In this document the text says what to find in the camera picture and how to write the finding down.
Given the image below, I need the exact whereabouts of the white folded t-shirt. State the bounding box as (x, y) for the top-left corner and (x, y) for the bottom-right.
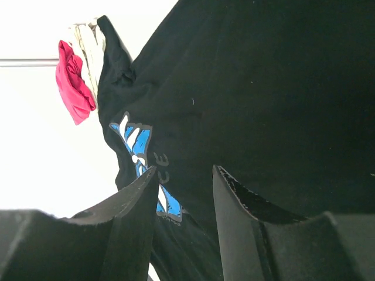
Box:
(68, 18), (106, 105)

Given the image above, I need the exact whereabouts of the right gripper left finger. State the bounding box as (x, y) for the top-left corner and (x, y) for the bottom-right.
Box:
(70, 166), (159, 280)

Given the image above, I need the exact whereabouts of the black daisy print t-shirt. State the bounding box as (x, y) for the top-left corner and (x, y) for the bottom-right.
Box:
(97, 1), (374, 280)

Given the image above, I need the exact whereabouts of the pink folded t-shirt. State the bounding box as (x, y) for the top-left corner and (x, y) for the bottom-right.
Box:
(56, 40), (97, 125)

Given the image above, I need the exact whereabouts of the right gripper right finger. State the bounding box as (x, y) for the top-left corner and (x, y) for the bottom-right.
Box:
(212, 165), (306, 280)

